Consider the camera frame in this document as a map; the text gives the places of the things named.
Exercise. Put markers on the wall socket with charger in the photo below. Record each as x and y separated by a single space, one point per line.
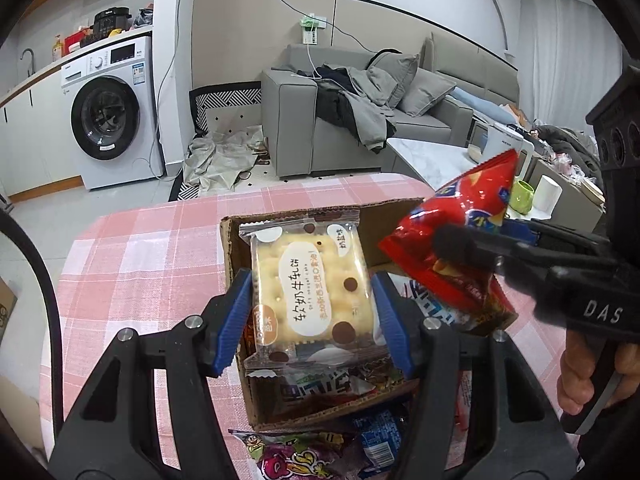
312 27

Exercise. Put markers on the pink checked tablecloth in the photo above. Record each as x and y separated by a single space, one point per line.
150 260

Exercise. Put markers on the brown cardboard box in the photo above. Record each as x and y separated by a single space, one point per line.
390 230

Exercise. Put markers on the red box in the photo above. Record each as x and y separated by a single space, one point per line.
77 42

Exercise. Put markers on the marble coffee table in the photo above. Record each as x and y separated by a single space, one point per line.
430 157

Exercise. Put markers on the white electric kettle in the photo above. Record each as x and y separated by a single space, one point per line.
502 142

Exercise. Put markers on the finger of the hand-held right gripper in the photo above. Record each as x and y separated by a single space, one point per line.
480 252
517 230

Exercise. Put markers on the black pressure cooker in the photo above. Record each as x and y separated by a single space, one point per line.
112 22

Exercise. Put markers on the white washing machine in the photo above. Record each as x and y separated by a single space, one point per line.
110 120

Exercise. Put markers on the person's right hand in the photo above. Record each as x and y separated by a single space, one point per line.
575 370

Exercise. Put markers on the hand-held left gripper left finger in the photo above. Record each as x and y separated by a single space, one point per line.
235 320

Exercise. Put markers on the white paper roll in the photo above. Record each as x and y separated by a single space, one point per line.
547 192

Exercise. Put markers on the grey crumpled cloth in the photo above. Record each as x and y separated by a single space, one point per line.
215 160

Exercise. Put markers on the dark cloth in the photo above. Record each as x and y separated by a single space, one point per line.
565 142

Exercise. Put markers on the grey sofa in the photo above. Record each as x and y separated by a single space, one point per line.
290 125

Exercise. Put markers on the grey coat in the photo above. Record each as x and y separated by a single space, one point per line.
372 120

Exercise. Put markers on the cracker packet with brown dots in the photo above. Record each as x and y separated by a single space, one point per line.
305 285

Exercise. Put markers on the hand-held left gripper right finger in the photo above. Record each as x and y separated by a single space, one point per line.
395 325

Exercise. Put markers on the light blue blanket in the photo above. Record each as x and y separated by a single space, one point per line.
470 102

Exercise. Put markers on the kitchen faucet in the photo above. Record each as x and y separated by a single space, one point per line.
29 57

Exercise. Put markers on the yellow bottle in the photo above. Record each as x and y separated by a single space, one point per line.
57 50

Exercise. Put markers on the white lower kitchen cabinets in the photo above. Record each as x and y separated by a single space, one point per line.
35 145

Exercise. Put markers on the pile of snack packets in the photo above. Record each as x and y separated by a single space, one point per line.
320 387

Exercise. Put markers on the red chip bag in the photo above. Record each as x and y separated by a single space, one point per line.
465 195

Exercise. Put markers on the dark jacket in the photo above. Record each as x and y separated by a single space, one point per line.
332 102

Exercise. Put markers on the green mug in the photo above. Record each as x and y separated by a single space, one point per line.
522 200

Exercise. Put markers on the small cardboard box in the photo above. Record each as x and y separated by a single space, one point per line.
6 310

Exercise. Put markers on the grey cushion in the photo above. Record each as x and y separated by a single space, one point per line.
427 92
395 77

